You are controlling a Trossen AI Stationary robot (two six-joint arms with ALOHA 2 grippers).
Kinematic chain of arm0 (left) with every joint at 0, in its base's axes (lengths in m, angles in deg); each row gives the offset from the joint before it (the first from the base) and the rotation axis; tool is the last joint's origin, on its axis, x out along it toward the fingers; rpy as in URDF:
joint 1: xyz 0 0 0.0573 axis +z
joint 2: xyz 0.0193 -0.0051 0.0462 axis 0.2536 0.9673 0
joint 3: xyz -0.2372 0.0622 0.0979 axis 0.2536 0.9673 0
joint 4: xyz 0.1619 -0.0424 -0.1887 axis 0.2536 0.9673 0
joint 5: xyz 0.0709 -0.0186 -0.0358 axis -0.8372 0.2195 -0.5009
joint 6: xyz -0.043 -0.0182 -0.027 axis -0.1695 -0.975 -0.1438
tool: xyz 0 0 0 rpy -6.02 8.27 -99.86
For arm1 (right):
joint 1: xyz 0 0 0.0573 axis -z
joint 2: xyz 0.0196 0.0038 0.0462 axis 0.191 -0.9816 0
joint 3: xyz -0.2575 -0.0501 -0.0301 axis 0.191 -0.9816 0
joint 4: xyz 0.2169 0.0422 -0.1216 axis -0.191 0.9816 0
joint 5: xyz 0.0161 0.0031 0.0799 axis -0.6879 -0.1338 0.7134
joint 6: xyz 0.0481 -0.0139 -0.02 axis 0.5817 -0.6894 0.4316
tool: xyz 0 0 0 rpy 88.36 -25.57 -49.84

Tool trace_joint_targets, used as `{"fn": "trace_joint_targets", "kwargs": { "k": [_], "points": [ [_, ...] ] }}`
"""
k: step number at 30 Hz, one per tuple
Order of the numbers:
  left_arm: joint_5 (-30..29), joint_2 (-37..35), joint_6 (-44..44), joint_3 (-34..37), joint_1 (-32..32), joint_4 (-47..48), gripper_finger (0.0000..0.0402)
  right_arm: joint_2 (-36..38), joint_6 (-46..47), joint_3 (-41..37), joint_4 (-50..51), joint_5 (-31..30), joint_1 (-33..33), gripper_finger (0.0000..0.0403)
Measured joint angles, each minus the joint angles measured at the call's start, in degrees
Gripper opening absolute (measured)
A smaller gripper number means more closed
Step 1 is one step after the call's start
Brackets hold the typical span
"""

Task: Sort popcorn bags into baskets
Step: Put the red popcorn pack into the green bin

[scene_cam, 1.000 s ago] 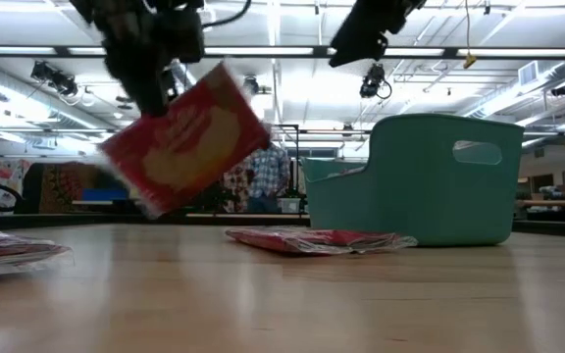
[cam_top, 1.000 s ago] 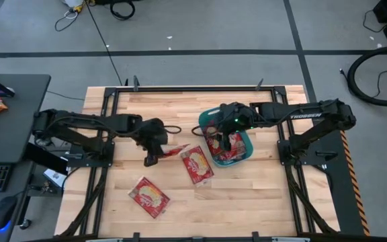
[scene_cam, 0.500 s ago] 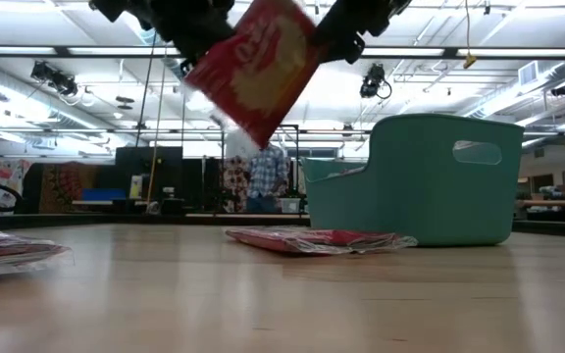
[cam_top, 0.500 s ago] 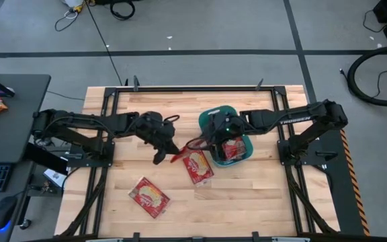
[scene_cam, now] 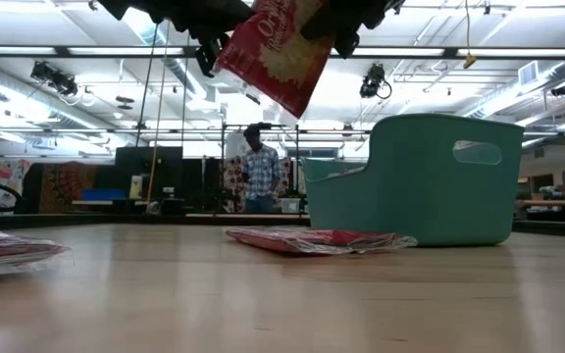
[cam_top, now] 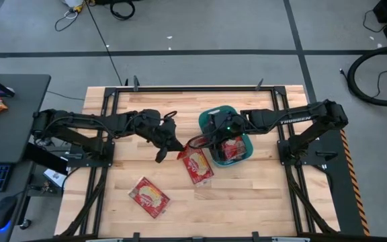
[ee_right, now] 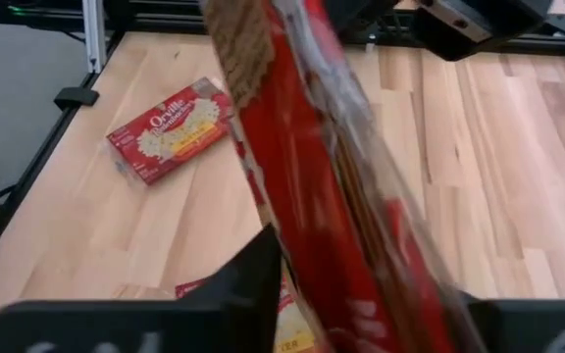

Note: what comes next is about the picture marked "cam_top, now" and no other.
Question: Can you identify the black aluminium table frame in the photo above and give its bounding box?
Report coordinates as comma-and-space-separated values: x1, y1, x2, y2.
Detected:
55, 76, 341, 242

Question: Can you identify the thin looped floor cable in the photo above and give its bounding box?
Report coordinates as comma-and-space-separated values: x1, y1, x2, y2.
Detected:
54, 9, 81, 32

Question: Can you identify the thin black cable with plug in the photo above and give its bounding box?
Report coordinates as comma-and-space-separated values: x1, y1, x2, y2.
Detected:
339, 63, 387, 99

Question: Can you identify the coiled black cable ring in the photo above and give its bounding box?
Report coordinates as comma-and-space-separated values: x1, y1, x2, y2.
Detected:
110, 0, 136, 21

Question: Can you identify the black computer mouse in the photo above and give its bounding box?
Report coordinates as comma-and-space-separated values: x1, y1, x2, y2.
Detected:
0, 195, 18, 232

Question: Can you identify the thick black hose loop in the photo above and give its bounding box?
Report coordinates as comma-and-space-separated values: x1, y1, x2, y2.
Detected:
346, 44, 387, 108

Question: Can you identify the teal plastic basket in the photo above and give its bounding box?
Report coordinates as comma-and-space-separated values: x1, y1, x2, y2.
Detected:
198, 104, 255, 169

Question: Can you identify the black mat with hazard stripe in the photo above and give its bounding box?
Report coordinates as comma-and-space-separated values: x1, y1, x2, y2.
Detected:
310, 116, 371, 237

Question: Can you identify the black desk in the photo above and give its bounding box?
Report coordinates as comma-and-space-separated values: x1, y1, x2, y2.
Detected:
0, 73, 52, 242

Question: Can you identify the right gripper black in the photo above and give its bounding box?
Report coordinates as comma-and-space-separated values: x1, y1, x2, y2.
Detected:
187, 110, 249, 163

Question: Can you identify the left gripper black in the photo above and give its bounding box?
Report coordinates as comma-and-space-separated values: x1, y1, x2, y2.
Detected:
139, 108, 185, 164

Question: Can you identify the white small box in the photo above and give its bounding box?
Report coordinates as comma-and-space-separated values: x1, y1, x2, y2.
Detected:
43, 168, 68, 190

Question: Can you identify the long black floor cable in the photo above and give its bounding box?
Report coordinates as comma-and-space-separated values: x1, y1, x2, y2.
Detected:
85, 0, 124, 85

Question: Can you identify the white floor object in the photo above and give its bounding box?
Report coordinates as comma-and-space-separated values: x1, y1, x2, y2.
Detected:
63, 0, 85, 9

